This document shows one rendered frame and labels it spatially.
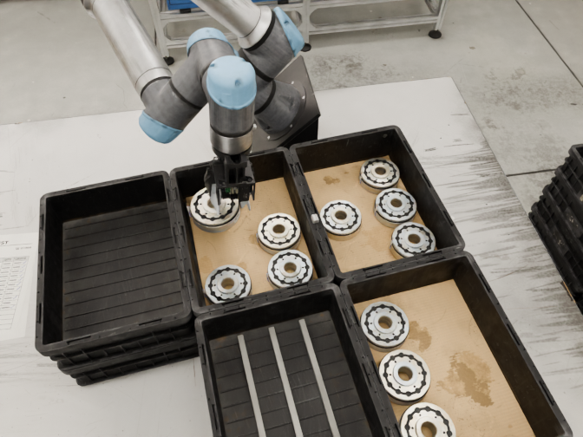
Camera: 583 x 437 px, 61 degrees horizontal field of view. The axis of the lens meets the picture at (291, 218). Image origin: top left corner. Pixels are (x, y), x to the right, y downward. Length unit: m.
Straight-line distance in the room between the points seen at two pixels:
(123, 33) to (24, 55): 2.48
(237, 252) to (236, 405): 0.35
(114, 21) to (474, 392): 1.01
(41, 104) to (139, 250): 1.96
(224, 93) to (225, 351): 0.55
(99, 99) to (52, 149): 1.30
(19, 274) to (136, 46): 0.73
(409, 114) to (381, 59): 1.43
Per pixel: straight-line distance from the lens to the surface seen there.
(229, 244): 1.19
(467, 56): 3.28
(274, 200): 1.26
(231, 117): 0.80
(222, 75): 0.78
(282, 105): 1.38
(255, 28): 1.26
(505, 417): 1.11
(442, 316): 1.14
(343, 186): 1.30
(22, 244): 1.52
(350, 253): 1.18
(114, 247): 1.26
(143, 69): 0.97
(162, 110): 0.91
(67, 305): 1.22
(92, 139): 1.71
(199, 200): 1.05
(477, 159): 1.64
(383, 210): 1.23
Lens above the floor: 1.83
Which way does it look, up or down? 54 degrees down
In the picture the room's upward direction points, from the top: straight up
